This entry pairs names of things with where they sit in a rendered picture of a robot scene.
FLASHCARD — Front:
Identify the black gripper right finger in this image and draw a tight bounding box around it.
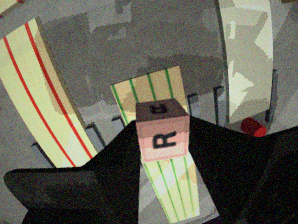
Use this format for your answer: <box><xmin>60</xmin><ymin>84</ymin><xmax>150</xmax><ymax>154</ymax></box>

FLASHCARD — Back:
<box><xmin>188</xmin><ymin>116</ymin><xmax>298</xmax><ymax>224</ymax></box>

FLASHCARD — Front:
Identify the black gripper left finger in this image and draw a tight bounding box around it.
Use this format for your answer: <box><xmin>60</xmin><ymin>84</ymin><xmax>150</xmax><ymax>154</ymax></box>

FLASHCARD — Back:
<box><xmin>3</xmin><ymin>120</ymin><xmax>141</xmax><ymax>224</ymax></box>

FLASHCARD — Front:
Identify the pink cube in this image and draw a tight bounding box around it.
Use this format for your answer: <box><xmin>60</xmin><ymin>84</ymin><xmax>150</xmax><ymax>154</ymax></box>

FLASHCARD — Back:
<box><xmin>136</xmin><ymin>99</ymin><xmax>190</xmax><ymax>163</ymax></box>

